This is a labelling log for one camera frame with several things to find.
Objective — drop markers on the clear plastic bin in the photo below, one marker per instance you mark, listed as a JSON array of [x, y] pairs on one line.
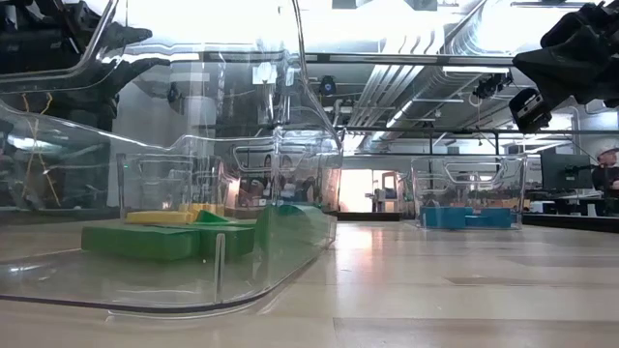
[[421, 193], [145, 285], [145, 183]]

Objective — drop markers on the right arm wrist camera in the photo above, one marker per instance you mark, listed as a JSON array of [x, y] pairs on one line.
[[529, 108]]

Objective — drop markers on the bright ceiling light strip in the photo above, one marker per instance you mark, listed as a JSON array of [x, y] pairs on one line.
[[145, 54]]

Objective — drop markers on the black overhead pipe rail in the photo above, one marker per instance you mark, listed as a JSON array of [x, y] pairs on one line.
[[459, 131]]

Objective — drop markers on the green wedge block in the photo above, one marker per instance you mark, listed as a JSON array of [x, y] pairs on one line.
[[210, 216]]

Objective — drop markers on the white box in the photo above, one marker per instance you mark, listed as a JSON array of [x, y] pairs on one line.
[[536, 207]]

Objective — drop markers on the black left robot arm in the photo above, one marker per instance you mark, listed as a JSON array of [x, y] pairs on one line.
[[29, 50]]

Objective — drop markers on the long yellow block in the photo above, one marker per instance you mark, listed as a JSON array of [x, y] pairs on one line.
[[159, 217]]

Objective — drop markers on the long green block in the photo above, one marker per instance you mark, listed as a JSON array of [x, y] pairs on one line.
[[140, 241]]

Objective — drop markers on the ceiling light bracket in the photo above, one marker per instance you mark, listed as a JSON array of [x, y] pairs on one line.
[[532, 4]]

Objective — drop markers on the long grey ceiling light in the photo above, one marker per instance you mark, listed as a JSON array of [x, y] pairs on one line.
[[411, 59]]

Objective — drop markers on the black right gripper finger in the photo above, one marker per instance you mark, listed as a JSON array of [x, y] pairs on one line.
[[566, 65], [599, 19]]

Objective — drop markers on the green cylinder block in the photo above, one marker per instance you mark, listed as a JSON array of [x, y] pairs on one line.
[[295, 227]]

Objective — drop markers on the black computer monitor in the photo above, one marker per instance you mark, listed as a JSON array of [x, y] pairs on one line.
[[566, 171]]

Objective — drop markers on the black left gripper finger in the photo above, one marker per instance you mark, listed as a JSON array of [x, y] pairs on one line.
[[128, 35], [126, 72]]

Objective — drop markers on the black aluminium table frame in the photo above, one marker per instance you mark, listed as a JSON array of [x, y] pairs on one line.
[[367, 216]]

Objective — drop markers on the silver ventilation duct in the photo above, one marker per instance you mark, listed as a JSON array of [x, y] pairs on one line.
[[421, 89]]

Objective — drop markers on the black round ceiling camera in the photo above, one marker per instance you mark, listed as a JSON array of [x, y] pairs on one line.
[[328, 85]]

